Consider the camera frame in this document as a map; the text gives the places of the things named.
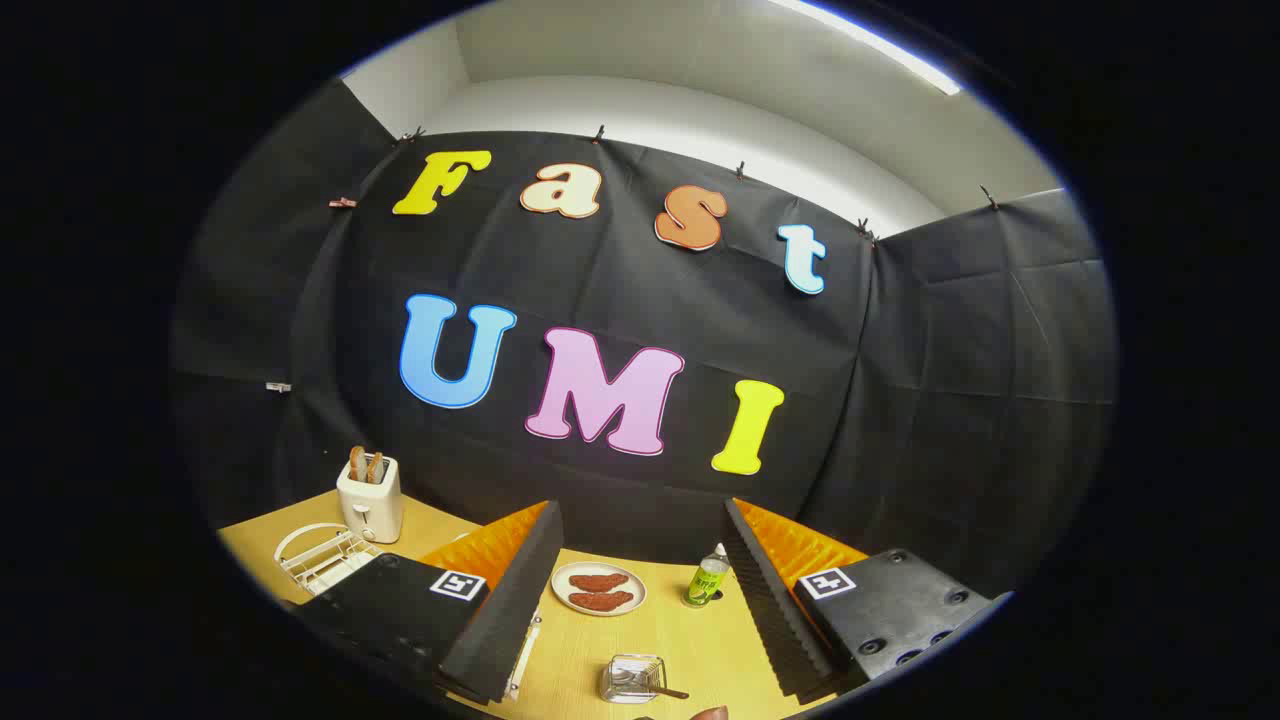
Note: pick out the black backdrop cloth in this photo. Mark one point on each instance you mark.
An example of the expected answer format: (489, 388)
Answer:
(900, 350)

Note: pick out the white plate with sausages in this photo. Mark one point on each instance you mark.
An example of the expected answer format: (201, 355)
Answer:
(598, 588)

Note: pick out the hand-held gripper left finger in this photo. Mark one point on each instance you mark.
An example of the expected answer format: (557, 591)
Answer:
(510, 610)

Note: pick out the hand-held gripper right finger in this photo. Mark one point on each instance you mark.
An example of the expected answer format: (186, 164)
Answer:
(770, 610)

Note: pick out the toast slice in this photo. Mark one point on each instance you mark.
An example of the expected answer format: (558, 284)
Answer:
(376, 468)
(357, 464)

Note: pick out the green drink bottle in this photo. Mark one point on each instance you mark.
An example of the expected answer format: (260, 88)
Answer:
(706, 582)

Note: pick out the white toaster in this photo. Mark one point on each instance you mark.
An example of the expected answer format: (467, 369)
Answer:
(370, 505)

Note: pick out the brown sausage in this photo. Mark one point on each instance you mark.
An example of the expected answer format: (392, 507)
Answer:
(598, 582)
(600, 600)

